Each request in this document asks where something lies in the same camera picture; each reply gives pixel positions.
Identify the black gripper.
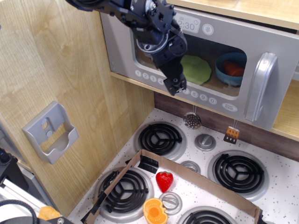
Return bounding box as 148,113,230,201
150,32,187,96

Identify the silver toy microwave door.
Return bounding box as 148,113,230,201
100,6,299,131

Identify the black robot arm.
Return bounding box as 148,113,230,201
68,0,187,96

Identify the green plastic plate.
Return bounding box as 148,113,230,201
181,55,212,85

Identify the silver toy skimmer ladle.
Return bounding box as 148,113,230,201
183,105,202,130

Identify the back left black burner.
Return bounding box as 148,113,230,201
134,122,187,161

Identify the black burner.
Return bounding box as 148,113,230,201
207,150,270,202
100,168,154,224
177,206,236,224
134,122,187,161

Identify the blue plastic bowl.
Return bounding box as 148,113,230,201
215,52,247,87

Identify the orange toy carrot piece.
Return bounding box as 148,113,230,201
223,61,244,77

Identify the silver back stove knob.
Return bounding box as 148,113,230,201
194,134,216,152

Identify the silver stove knob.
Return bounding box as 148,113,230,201
194,134,216,152
159,192,183,215
180,161,201,174

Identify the orange toy spatula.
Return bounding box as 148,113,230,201
223,120,240,144

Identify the silver middle stove knob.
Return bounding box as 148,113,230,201
180,161,201,174

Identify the red toy strawberry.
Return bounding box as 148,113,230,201
156,171,174,193

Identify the back right black burner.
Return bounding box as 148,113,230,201
207,150,270,202

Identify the silver front stove knob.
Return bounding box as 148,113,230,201
159,192,183,215

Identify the brown cardboard barrier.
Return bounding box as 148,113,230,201
81,149,264,224

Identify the front left black burner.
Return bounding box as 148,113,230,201
100,168,154,224

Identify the orange toy pepper half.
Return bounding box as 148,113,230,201
143,198,168,224

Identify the front right black burner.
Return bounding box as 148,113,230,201
177,206,236,224

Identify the orange toy food piece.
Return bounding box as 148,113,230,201
37,206,61,220

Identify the grey wall phone holder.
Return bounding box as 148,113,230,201
22,101,78,164

